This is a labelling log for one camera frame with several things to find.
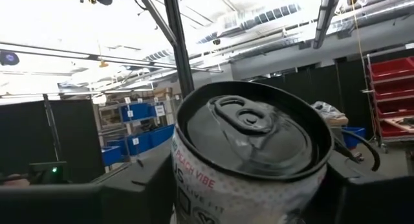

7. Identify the yellow extension cable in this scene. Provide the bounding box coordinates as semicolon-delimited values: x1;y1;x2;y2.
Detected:
350;0;368;76

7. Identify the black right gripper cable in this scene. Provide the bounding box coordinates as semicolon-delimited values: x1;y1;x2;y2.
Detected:
332;128;381;172

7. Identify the person's hand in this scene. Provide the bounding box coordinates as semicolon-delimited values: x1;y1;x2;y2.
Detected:
0;177;30;188

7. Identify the black partition panel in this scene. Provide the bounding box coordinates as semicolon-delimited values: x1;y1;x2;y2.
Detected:
258;58;369;131
0;99;106;185

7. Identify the white Celsius Peach Vibe can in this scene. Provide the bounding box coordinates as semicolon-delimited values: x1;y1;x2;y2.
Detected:
170;80;334;224

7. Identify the grey crumpled cloth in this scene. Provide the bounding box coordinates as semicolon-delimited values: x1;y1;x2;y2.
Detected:
312;100;347;120

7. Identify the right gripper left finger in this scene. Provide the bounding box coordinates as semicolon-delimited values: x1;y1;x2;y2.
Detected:
0;145;178;224

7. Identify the blue storage bin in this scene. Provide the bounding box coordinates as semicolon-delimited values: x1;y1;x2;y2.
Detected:
102;145;125;166
120;102;156;123
148;124;175;147
126;131;151;157
342;126;367;150

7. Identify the black aluminium table frame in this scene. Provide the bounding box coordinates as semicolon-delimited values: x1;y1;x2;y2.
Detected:
134;0;195;99

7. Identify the brown cardboard box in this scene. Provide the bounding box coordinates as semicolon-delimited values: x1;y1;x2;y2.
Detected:
326;116;349;128

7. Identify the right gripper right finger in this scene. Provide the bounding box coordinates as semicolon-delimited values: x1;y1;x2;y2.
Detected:
299;151;414;224

